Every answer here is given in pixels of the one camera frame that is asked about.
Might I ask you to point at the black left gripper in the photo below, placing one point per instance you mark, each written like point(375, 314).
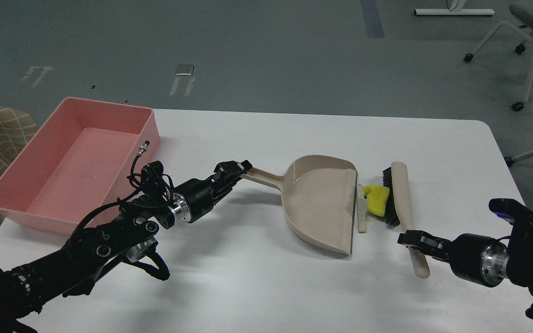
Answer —
point(202, 195)

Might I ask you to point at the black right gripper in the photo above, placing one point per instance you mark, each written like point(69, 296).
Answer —
point(466, 254)

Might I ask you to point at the beige hand brush black bristles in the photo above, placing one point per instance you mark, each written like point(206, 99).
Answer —
point(399, 211)

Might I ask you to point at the yellow green sponge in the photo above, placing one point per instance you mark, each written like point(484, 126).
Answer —
point(376, 199)

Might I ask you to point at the beige foam strip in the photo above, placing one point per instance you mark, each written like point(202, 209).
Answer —
point(361, 209)

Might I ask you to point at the beige plastic dustpan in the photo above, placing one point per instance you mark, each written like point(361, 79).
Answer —
point(319, 195)

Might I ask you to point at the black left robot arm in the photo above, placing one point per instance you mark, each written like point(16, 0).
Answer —
point(119, 232)

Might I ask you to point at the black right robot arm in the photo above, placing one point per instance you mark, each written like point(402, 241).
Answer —
point(514, 261)

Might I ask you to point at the pink plastic bin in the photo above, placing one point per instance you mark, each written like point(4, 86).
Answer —
point(79, 160)

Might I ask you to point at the white desk leg base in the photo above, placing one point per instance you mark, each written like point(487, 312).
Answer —
point(453, 12)

